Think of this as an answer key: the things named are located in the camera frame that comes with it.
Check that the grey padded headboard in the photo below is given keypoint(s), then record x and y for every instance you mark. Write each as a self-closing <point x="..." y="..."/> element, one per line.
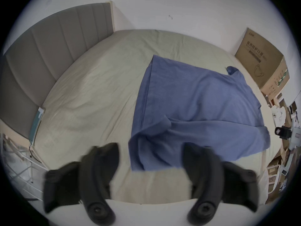
<point x="44" y="55"/>

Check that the blue shirt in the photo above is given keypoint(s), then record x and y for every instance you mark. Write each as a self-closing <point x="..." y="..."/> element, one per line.
<point x="192" y="107"/>

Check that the brown cardboard carton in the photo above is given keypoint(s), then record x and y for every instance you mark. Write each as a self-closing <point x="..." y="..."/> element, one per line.
<point x="265" y="62"/>

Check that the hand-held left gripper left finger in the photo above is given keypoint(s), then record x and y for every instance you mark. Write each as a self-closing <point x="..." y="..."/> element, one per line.
<point x="94" y="173"/>

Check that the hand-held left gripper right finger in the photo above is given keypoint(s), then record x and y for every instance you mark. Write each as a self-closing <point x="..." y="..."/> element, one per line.
<point x="207" y="173"/>

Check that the bed with beige sheet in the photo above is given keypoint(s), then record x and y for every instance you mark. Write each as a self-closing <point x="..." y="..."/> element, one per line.
<point x="94" y="83"/>

